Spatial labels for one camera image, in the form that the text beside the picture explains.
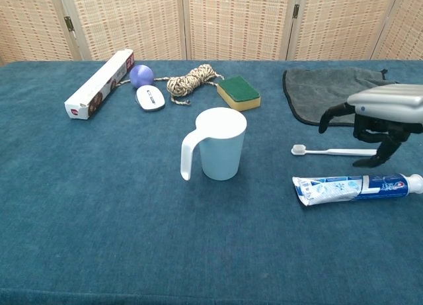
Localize bamboo folding screen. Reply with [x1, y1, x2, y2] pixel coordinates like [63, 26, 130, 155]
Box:
[0, 0, 423, 67]

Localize long white cardboard box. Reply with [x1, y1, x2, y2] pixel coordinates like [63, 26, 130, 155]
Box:
[64, 48, 135, 120]

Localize green yellow sponge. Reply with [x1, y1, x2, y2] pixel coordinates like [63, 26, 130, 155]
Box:
[216, 75, 262, 113]

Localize blue white toothpaste tube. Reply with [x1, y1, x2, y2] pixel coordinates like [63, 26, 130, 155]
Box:
[291, 173, 423, 207]

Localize purple ball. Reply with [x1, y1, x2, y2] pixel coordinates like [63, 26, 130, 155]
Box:
[129, 64, 155, 89]

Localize white computer mouse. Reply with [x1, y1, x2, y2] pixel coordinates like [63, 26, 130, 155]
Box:
[135, 85, 166, 112]

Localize white cup with handle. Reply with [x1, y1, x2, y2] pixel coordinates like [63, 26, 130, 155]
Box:
[180, 107, 248, 181]

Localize grey towel with black trim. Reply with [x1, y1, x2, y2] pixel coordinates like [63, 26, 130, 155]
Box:
[282, 67, 401, 126]

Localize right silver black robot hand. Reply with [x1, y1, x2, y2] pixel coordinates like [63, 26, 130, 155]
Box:
[318, 83, 423, 169]

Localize white toothbrush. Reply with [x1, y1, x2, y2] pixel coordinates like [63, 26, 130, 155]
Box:
[291, 144, 378, 157]

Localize beige braided rope bundle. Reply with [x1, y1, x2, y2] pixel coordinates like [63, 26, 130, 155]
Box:
[116, 63, 225, 106]

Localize blue tablecloth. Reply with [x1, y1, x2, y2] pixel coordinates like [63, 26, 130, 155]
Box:
[0, 59, 423, 305]

